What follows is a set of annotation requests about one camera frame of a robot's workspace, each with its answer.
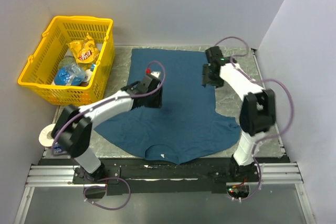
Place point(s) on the yellow snack bag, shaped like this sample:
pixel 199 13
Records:
pixel 84 51

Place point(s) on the blue t-shirt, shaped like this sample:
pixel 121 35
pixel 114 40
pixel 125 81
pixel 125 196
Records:
pixel 186 126

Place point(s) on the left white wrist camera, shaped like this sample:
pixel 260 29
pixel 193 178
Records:
pixel 156 74

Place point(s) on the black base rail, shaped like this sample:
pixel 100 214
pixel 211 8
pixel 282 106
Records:
pixel 123 175

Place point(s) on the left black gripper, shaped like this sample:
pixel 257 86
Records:
pixel 156 103

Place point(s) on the aluminium frame rail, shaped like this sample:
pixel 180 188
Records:
pixel 43 176

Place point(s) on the small white bottle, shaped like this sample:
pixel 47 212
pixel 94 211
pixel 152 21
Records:
pixel 89 73

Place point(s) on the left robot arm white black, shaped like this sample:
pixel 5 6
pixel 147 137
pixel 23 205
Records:
pixel 72 131

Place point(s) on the yellow plastic basket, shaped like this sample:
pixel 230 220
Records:
pixel 41 66

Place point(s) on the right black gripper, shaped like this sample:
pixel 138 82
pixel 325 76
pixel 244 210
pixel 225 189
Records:
pixel 205 80

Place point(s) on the toilet paper roll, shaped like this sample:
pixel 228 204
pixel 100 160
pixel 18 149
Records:
pixel 45 138

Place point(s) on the blue plastic bag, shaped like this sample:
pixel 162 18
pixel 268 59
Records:
pixel 71 75

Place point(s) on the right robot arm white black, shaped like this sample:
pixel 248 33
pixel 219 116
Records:
pixel 257 114

